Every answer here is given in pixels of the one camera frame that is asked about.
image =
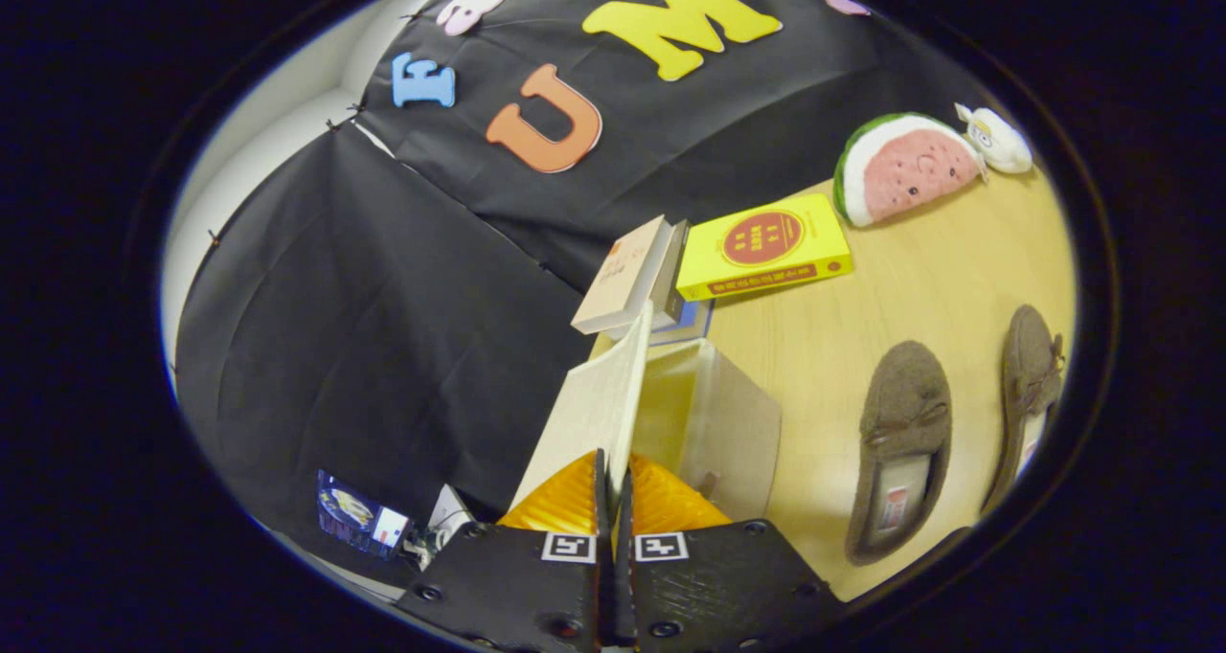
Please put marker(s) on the white plush toy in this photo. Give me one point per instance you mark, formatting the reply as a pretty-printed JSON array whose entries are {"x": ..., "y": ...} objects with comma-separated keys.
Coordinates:
[{"x": 1001, "y": 141}]

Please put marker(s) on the blue printed packet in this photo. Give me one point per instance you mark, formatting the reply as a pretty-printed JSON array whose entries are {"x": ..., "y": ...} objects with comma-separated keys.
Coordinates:
[{"x": 359, "y": 514}]

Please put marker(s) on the grey book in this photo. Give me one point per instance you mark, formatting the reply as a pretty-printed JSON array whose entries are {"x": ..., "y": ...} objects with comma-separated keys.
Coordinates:
[{"x": 673, "y": 270}]

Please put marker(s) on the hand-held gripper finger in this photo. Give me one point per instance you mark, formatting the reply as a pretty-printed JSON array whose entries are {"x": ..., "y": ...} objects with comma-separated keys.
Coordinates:
[
  {"x": 624, "y": 538},
  {"x": 601, "y": 514}
]

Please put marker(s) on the watermelon slice plush toy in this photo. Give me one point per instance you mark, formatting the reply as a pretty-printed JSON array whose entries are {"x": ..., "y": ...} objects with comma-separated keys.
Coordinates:
[{"x": 900, "y": 169}]

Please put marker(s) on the yellow book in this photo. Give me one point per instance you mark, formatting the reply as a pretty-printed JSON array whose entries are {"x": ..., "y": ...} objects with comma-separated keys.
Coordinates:
[{"x": 766, "y": 246}]

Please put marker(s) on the brown fuzzy shoe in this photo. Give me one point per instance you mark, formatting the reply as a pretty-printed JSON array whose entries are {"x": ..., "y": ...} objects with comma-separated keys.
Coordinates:
[
  {"x": 1030, "y": 375},
  {"x": 900, "y": 414}
]

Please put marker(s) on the blue book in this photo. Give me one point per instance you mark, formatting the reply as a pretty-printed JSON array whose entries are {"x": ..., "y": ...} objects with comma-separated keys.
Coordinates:
[{"x": 685, "y": 326}]

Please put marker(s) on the cream storage box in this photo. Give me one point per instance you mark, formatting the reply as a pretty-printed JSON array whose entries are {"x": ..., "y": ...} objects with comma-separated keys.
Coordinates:
[{"x": 709, "y": 423}]

